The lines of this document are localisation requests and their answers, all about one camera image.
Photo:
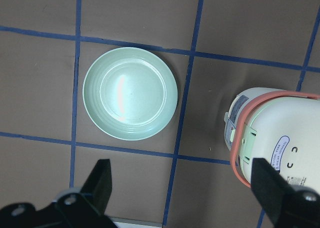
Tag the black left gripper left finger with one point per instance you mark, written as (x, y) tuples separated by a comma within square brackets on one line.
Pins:
[(92, 198)]

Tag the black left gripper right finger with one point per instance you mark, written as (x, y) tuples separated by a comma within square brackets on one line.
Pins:
[(285, 204)]

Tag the green plate near left arm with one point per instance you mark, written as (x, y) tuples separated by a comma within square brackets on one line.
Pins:
[(130, 93)]

